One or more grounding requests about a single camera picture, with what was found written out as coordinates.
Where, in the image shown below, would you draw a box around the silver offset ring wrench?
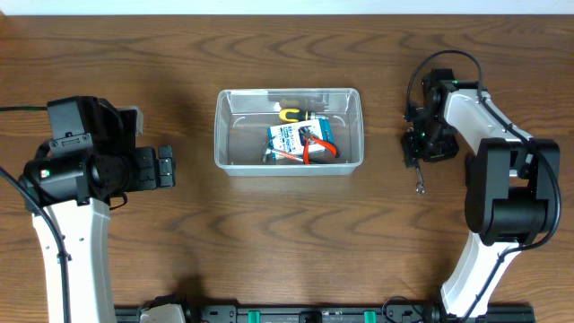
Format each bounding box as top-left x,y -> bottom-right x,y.
415,163 -> 425,195

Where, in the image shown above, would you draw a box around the red black handled cutters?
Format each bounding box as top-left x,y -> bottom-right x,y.
299,127 -> 340,164

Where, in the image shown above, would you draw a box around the black orange telescopic pickup tool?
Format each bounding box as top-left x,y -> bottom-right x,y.
262,142 -> 323,164

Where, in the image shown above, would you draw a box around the blue white small box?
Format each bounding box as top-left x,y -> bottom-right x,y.
267,119 -> 334,155

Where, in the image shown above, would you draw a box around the yellow black stubby screwdriver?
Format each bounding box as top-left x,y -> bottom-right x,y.
279,108 -> 327,123

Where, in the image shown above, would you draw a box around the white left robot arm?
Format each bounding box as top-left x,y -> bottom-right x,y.
21,144 -> 176,322

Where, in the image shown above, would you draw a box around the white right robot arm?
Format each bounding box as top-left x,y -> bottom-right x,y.
384,74 -> 561,322

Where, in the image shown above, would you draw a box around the clear plastic container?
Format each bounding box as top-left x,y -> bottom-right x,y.
214,88 -> 364,177

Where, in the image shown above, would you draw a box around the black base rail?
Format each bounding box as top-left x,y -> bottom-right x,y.
114,293 -> 537,323

